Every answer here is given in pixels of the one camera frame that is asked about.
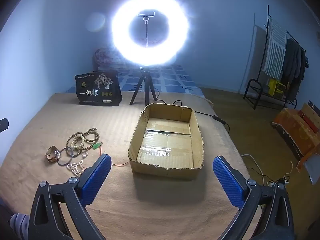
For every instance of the blue patterned bedsheet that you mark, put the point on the blue patterned bedsheet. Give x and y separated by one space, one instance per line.
172 78

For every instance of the folded patterned quilt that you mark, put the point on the folded patterned quilt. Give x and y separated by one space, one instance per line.
103 57

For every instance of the black metal clothes rack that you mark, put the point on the black metal clothes rack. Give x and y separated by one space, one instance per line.
251 92

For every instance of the striped white towel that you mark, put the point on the striped white towel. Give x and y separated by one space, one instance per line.
276 47

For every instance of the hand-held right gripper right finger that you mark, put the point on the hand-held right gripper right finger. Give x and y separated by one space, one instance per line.
227 177

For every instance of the silver grey bag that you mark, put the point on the silver grey bag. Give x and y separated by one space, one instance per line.
313 167

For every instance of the black tripod stand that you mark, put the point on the black tripod stand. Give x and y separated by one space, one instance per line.
145 85

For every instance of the wooden board with red strip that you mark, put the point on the wooden board with red strip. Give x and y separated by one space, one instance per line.
311 120

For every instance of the black printed snack bag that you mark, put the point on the black printed snack bag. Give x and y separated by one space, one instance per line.
98 90

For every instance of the thin metal bangle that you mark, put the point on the thin metal bangle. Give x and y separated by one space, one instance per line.
66 152
60 164

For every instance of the striped purple clothing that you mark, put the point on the striped purple clothing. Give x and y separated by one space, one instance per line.
20 226

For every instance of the gold wrist watch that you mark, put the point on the gold wrist watch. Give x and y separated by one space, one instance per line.
52 155

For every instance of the yellow crate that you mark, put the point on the yellow crate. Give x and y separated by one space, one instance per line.
276 87

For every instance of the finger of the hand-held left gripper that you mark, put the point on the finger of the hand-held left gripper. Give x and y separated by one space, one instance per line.
3 125

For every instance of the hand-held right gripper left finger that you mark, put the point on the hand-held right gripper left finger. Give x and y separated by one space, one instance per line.
97 177

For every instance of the cardboard box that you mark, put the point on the cardboard box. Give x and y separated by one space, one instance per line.
165 152

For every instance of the dark hanging clothes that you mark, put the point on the dark hanging clothes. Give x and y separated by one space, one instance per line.
293 62

